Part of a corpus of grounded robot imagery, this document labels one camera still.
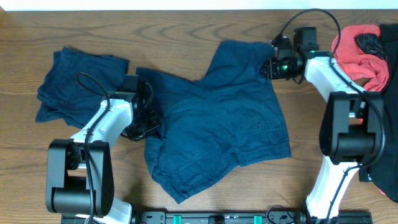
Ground black cable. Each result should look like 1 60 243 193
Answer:
278 8 386 224
76 72 111 224

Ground red cloth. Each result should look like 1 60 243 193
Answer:
331 24 389 91

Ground navy blue shorts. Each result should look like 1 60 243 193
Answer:
136 40 291 203

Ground black garment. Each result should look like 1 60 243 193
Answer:
354 24 397 202

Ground right black cable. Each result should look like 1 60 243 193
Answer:
278 8 386 224

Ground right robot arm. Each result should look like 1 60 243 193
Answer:
260 27 386 223

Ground left black cable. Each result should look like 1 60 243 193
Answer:
76 72 111 224

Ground folded navy blue garment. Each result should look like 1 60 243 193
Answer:
35 47 129 128

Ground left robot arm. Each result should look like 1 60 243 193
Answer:
45 75 160 223

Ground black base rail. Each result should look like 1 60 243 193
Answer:
60 208 373 224

